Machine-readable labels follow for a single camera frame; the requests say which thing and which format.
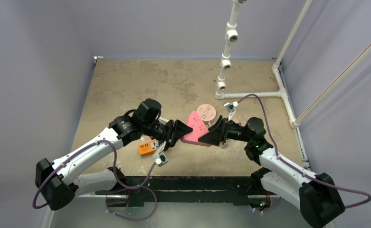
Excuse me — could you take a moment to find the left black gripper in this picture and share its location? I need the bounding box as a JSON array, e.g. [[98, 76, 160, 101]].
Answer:
[[143, 119, 193, 151]]

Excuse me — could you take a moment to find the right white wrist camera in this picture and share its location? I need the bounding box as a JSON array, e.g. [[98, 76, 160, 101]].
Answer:
[[223, 101, 238, 114]]

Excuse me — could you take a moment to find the white pvc pipe frame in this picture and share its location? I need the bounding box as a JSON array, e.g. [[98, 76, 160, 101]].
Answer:
[[215, 0, 371, 129]]

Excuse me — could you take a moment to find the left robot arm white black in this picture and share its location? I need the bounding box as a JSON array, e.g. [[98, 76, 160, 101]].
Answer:
[[32, 98, 192, 210]]

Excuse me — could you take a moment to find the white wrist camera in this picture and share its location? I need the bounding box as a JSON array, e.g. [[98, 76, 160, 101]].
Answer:
[[223, 101, 238, 114], [154, 153, 168, 167]]

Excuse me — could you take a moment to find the pink round power strip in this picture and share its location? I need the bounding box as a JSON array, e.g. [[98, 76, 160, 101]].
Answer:
[[196, 104, 217, 123]]

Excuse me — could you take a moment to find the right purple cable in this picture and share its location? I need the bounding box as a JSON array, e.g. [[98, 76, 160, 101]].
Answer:
[[234, 94, 371, 215]]

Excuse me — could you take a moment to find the orange power strip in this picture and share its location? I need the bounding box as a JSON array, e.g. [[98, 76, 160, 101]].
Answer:
[[138, 140, 159, 157]]

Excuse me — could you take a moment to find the purple cable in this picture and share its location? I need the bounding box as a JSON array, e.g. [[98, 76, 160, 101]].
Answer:
[[32, 139, 170, 221], [234, 94, 371, 215]]

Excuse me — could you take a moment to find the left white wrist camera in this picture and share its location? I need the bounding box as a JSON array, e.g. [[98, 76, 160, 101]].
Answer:
[[154, 153, 168, 167]]

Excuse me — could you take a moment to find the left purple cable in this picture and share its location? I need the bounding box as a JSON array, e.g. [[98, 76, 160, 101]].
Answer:
[[32, 139, 170, 221]]

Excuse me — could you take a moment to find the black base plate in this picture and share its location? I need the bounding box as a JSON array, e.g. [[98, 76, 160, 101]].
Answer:
[[95, 176, 278, 208]]

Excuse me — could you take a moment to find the aluminium rail frame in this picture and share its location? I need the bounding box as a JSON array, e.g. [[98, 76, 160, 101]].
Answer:
[[39, 175, 336, 228]]

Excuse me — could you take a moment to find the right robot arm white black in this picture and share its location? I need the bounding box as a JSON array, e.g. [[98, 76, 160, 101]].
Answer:
[[198, 117, 346, 228]]

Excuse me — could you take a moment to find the pink triangular power strip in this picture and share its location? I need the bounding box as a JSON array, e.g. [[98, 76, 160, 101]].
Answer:
[[181, 111, 211, 147]]

